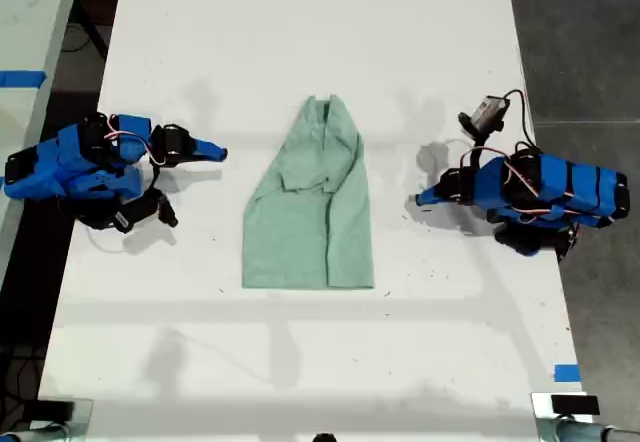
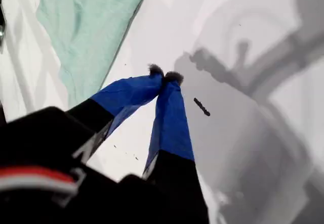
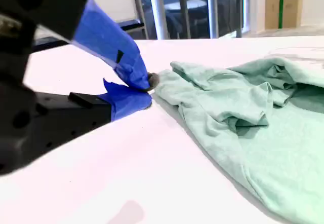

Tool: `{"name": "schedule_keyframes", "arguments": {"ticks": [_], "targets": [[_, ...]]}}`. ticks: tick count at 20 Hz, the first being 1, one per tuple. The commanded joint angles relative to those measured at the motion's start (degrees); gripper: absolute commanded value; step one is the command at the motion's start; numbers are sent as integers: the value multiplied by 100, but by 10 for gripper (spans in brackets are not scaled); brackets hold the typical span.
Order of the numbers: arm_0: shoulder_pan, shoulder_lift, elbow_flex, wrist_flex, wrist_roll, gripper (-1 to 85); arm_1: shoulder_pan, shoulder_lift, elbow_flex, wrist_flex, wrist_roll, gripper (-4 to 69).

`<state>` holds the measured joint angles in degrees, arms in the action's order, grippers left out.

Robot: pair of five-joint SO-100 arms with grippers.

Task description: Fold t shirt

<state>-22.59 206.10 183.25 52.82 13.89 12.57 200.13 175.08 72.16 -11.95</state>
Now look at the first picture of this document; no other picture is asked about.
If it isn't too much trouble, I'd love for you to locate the pale side table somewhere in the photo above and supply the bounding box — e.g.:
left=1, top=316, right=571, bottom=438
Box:
left=0, top=0, right=84, bottom=276

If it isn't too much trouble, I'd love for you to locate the grey tube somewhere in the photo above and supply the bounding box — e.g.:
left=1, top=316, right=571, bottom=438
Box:
left=0, top=423, right=67, bottom=442
left=554, top=415, right=640, bottom=442

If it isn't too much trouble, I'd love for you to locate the black camera cable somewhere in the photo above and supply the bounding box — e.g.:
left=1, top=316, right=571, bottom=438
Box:
left=501, top=88, right=535, bottom=149

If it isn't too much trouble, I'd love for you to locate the pale green T-shirt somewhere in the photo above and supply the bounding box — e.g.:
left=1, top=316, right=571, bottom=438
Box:
left=241, top=93, right=376, bottom=292

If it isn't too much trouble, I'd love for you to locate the blue tape strip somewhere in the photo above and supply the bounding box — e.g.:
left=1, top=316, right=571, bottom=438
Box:
left=553, top=363, right=582, bottom=384
left=0, top=68, right=48, bottom=89

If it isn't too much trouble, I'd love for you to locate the black camera stalk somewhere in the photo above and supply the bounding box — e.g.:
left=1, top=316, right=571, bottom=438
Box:
left=144, top=161, right=164, bottom=196
left=469, top=131, right=496, bottom=169

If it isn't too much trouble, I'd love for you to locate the white camera cable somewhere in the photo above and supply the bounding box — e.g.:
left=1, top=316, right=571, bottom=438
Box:
left=85, top=224, right=126, bottom=254

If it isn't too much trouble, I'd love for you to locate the black and grey camera box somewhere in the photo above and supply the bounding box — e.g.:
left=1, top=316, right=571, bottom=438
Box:
left=458, top=95, right=512, bottom=139

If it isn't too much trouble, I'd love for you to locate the black floor cable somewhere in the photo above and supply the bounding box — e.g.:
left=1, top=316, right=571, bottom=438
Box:
left=0, top=345, right=42, bottom=429
left=61, top=20, right=102, bottom=54

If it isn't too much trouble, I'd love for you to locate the small black box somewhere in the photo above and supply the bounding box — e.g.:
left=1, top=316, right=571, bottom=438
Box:
left=550, top=395, right=600, bottom=416
left=36, top=400, right=77, bottom=421

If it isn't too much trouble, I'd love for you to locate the metal table bracket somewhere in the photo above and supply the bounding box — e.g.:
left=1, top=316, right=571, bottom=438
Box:
left=28, top=397, right=95, bottom=442
left=530, top=392, right=595, bottom=442

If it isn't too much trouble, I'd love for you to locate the dark table leg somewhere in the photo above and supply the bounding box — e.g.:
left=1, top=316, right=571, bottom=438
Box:
left=73, top=0, right=110, bottom=59

